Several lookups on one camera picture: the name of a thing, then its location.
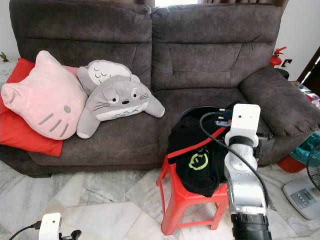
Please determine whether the black shirt red striped collar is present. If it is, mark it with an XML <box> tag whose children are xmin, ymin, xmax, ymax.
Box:
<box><xmin>166</xmin><ymin>116</ymin><xmax>236</xmax><ymax>198</ymax></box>

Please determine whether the dark grey fabric sofa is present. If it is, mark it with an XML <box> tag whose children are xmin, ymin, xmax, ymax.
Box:
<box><xmin>0</xmin><ymin>0</ymin><xmax>320</xmax><ymax>178</ymax></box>

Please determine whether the red fire extinguisher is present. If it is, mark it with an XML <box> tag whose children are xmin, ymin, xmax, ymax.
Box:
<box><xmin>268</xmin><ymin>46</ymin><xmax>287</xmax><ymax>67</ymax></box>

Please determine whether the red plastic basin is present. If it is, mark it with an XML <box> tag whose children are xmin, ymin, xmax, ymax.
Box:
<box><xmin>277</xmin><ymin>154</ymin><xmax>308</xmax><ymax>174</ymax></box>

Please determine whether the teal plastic bag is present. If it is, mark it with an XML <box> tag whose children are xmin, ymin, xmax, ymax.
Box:
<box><xmin>287</xmin><ymin>131</ymin><xmax>320</xmax><ymax>163</ymax></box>

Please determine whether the red plastic stool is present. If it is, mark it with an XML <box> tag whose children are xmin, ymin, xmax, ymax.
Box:
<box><xmin>156</xmin><ymin>152</ymin><xmax>236</xmax><ymax>236</ymax></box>

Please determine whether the white lace covered side table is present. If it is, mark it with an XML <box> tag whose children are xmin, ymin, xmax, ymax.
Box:
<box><xmin>0</xmin><ymin>60</ymin><xmax>15</xmax><ymax>86</ymax></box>

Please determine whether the red square cushion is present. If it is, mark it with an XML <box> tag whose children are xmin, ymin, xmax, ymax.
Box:
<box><xmin>0</xmin><ymin>57</ymin><xmax>66</xmax><ymax>157</ymax></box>

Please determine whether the grey Totoro plush pillow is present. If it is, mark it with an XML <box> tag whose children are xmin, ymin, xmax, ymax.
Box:
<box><xmin>76</xmin><ymin>74</ymin><xmax>166</xmax><ymax>139</ymax></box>

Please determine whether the white floor fan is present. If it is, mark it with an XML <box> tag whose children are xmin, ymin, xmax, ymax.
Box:
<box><xmin>282</xmin><ymin>144</ymin><xmax>320</xmax><ymax>221</ymax></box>

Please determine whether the pink cat face cushion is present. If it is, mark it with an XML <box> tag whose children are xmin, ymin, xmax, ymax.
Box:
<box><xmin>1</xmin><ymin>50</ymin><xmax>88</xmax><ymax>141</ymax></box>

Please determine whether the sleeping grey white Totoro plush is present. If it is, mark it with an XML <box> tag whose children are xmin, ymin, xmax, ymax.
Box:
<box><xmin>77</xmin><ymin>59</ymin><xmax>136</xmax><ymax>96</ymax></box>

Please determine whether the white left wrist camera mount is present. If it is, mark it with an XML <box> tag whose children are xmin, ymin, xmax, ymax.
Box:
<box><xmin>39</xmin><ymin>212</ymin><xmax>62</xmax><ymax>240</ymax></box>

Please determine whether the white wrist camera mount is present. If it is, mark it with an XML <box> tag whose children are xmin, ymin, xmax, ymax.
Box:
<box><xmin>39</xmin><ymin>212</ymin><xmax>62</xmax><ymax>240</ymax></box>
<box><xmin>224</xmin><ymin>103</ymin><xmax>262</xmax><ymax>147</ymax></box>

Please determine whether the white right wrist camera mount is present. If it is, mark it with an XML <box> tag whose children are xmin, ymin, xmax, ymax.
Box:
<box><xmin>224</xmin><ymin>103</ymin><xmax>262</xmax><ymax>147</ymax></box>

